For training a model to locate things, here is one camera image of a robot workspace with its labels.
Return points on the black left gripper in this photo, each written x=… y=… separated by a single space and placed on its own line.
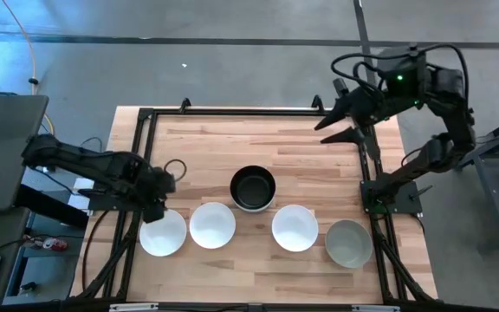
x=156 y=186

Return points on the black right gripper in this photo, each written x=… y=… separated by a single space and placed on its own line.
x=368 y=108

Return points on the white ceramic bowl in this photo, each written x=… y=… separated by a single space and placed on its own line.
x=295 y=228
x=165 y=238
x=212 y=225

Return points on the black ceramic bowl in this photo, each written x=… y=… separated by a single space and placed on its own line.
x=252 y=187

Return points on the light gray ceramic bowl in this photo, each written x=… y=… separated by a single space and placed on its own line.
x=348 y=243

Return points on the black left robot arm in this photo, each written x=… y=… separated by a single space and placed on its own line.
x=80 y=162

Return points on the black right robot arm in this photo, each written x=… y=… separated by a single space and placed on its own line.
x=457 y=121

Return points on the red and white connector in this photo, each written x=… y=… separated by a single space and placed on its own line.
x=54 y=245

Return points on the gray metal side table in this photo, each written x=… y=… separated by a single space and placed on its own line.
x=496 y=173

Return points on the gray laptop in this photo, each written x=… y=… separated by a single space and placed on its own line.
x=2 y=147

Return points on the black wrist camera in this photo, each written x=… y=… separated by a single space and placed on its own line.
x=340 y=86

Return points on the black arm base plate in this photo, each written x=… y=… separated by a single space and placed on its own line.
x=405 y=203
x=106 y=203

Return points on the black aluminium table frame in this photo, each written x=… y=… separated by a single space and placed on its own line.
x=254 y=112

